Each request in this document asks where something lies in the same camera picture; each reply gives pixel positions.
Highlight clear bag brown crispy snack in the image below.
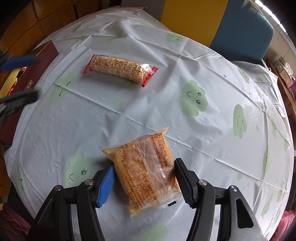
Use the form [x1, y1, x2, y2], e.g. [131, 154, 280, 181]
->
[101, 128, 182, 216]

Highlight clear rice-cracker roll red ends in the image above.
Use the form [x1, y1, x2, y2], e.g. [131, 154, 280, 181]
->
[83, 54, 159, 87]

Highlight white cloud-print tablecloth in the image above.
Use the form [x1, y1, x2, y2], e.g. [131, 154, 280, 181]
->
[5, 9, 294, 238]

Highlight pink fuzzy sleeve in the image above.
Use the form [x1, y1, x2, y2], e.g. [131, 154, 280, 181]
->
[270, 210, 295, 241]

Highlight wooden side table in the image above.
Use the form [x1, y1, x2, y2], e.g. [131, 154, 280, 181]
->
[265, 58, 295, 121]

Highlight patterned tissue box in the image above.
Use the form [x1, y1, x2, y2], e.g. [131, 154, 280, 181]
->
[275, 57, 293, 88]

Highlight grey yellow blue chair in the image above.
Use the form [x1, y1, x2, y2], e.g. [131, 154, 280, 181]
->
[121, 1, 274, 64]

